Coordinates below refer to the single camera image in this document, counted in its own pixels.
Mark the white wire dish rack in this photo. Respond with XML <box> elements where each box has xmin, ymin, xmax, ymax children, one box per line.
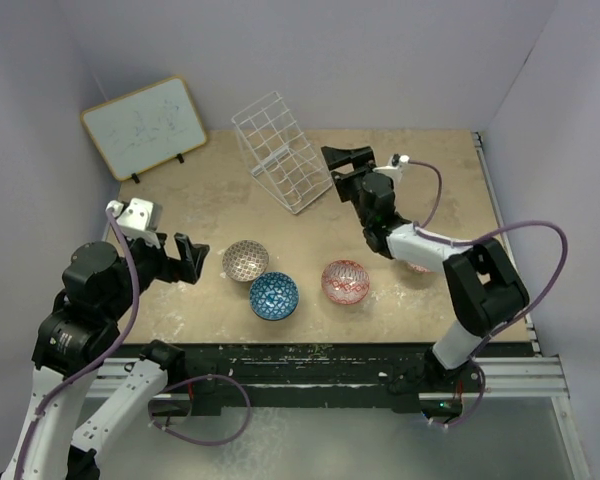
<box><xmin>231</xmin><ymin>91</ymin><xmax>332</xmax><ymax>215</ymax></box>

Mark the red diamond dot bowl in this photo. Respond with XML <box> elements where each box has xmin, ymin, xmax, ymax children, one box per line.
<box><xmin>407</xmin><ymin>262</ymin><xmax>432</xmax><ymax>273</ymax></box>

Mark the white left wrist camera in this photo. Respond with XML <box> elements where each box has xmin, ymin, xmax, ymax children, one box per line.
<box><xmin>107</xmin><ymin>198</ymin><xmax>162</xmax><ymax>248</ymax></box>

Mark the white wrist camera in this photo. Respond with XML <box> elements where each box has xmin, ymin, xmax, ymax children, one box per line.
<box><xmin>373</xmin><ymin>154</ymin><xmax>410</xmax><ymax>184</ymax></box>
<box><xmin>107</xmin><ymin>198</ymin><xmax>162</xmax><ymax>248</ymax></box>

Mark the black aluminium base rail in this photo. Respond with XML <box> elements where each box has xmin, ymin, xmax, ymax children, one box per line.
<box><xmin>64</xmin><ymin>341</ymin><xmax>566</xmax><ymax>416</ymax></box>

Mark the blue triangle pattern bowl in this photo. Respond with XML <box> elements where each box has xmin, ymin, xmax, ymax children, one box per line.
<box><xmin>249</xmin><ymin>272</ymin><xmax>299</xmax><ymax>321</ymax></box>

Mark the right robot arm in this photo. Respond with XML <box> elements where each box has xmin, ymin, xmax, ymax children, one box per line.
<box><xmin>321</xmin><ymin>146</ymin><xmax>529</xmax><ymax>391</ymax></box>

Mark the yellow framed whiteboard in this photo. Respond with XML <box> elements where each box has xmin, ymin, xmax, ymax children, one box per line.
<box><xmin>80</xmin><ymin>76</ymin><xmax>207</xmax><ymax>182</ymax></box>

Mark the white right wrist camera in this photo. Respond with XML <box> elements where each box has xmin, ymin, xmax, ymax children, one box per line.
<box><xmin>373</xmin><ymin>154</ymin><xmax>410</xmax><ymax>184</ymax></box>

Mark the brown lattice pattern bowl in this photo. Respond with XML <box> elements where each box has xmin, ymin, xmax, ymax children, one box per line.
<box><xmin>222</xmin><ymin>240</ymin><xmax>269</xmax><ymax>282</ymax></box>

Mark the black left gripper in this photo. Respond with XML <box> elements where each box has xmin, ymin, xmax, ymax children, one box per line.
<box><xmin>105</xmin><ymin>229</ymin><xmax>208</xmax><ymax>318</ymax></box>

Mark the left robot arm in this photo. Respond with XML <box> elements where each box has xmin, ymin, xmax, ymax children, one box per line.
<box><xmin>1</xmin><ymin>233</ymin><xmax>209</xmax><ymax>479</ymax></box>

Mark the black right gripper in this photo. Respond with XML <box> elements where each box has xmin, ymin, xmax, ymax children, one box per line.
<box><xmin>323</xmin><ymin>147</ymin><xmax>379</xmax><ymax>228</ymax></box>

